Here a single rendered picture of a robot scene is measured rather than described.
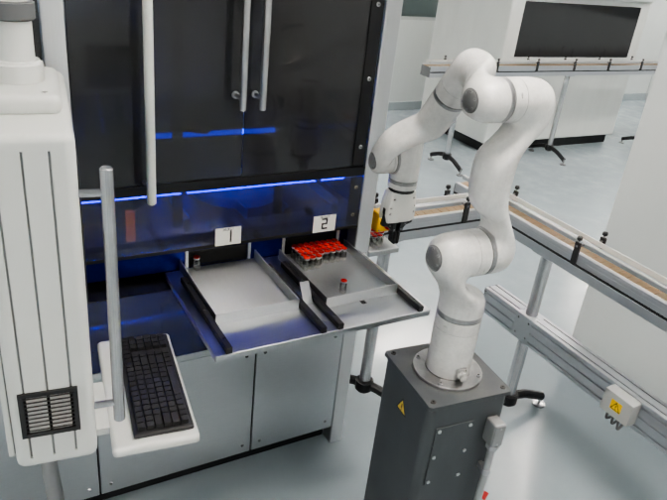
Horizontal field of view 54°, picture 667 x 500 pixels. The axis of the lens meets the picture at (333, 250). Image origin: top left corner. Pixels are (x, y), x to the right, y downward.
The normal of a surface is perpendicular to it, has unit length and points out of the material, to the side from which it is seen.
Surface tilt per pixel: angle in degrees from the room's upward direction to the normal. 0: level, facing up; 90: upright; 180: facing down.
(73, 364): 90
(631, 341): 90
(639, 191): 90
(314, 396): 90
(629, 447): 0
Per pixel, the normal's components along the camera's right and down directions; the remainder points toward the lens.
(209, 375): 0.47, 0.44
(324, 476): 0.11, -0.89
